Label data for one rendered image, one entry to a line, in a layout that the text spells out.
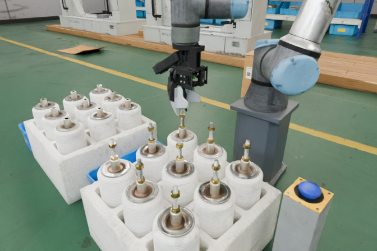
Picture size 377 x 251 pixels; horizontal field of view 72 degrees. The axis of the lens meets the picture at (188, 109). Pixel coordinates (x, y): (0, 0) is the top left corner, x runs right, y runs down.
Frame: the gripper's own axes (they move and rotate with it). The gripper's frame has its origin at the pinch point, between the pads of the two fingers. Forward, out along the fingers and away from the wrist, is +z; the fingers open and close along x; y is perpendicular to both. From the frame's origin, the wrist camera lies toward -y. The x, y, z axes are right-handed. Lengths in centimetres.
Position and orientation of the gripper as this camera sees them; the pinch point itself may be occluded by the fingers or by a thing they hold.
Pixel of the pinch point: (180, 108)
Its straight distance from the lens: 78.6
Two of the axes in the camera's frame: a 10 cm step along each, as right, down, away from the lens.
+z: 0.0, 9.1, 4.2
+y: 7.7, 2.7, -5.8
